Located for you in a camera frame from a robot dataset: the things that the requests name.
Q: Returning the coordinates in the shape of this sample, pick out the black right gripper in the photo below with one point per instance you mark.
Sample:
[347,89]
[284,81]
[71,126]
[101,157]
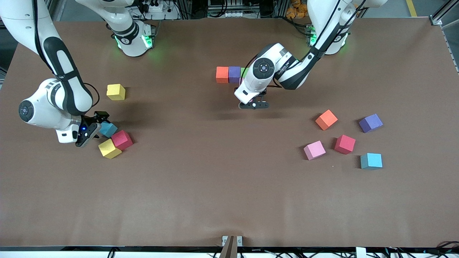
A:
[94,124]

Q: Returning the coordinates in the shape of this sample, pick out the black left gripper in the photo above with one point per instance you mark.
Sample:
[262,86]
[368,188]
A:
[264,92]

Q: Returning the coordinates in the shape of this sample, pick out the light blue foam block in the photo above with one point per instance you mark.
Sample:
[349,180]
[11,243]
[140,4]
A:
[371,161]
[109,129]

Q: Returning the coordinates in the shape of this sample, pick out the green foam block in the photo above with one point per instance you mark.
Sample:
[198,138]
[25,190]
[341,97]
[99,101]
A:
[244,71]

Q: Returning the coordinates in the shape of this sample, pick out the purple foam block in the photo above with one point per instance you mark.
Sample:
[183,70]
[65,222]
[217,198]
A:
[370,123]
[234,74]

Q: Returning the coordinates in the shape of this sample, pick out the orange foam block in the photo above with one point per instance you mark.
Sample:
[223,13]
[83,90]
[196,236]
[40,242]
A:
[222,74]
[326,119]

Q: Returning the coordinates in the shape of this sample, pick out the pink foam block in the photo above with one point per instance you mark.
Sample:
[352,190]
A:
[314,150]

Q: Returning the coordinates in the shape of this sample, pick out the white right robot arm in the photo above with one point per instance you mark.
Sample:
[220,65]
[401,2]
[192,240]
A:
[46,114]

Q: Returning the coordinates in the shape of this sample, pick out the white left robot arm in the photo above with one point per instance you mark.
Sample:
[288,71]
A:
[251,84]

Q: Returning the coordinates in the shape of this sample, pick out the yellow foam block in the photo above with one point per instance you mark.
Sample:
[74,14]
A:
[116,92]
[108,149]

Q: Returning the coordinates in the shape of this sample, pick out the red foam block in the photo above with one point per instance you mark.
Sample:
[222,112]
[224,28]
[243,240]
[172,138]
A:
[345,144]
[122,139]

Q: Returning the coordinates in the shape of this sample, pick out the white power strip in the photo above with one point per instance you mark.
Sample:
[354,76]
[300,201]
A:
[236,14]
[161,9]

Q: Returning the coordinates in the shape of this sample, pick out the bag of orange items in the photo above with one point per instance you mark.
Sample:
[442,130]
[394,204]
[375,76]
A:
[296,10]

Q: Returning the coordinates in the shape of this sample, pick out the small white box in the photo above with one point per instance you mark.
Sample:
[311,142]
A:
[360,253]

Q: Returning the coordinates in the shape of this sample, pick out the small metal bracket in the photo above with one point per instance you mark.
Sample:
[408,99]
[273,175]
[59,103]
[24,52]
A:
[239,240]

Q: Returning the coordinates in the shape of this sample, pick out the brown post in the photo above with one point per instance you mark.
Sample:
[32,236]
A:
[229,249]

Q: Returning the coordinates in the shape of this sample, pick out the aluminium frame post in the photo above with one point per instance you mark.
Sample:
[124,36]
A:
[435,20]

